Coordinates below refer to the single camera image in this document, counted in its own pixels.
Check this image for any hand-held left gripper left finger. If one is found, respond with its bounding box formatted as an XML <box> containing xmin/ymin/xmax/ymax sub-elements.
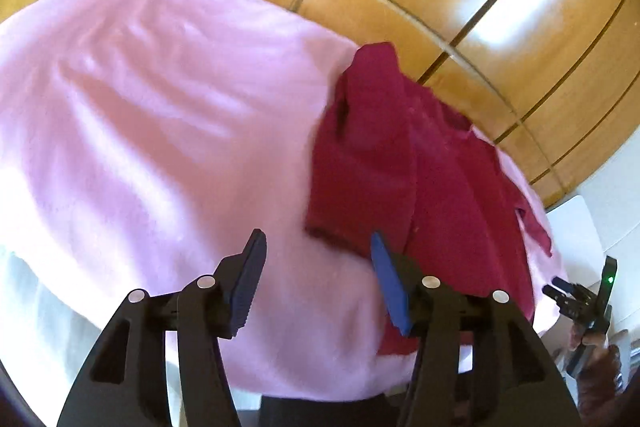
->
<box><xmin>55</xmin><ymin>229</ymin><xmax>267</xmax><ymax>427</ymax></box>

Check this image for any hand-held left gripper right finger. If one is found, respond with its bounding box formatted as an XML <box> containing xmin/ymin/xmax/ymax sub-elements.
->
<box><xmin>370</xmin><ymin>232</ymin><xmax>583</xmax><ymax>427</ymax></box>

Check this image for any dark red garment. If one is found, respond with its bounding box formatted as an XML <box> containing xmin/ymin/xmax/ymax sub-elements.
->
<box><xmin>304</xmin><ymin>41</ymin><xmax>553</xmax><ymax>358</ymax></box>

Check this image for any person's right hand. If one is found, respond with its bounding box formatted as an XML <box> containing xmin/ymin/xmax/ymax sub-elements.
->
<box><xmin>569</xmin><ymin>321</ymin><xmax>628</xmax><ymax>427</ymax></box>

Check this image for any white bedside furniture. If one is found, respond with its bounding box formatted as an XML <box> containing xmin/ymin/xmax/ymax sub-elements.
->
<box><xmin>544</xmin><ymin>194</ymin><xmax>640</xmax><ymax>360</ymax></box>

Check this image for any pink blanket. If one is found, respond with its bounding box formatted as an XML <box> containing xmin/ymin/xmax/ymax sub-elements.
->
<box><xmin>0</xmin><ymin>0</ymin><xmax>568</xmax><ymax>400</ymax></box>

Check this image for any white bed sheet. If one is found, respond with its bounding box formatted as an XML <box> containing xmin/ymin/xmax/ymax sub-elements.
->
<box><xmin>0</xmin><ymin>244</ymin><xmax>183</xmax><ymax>427</ymax></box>

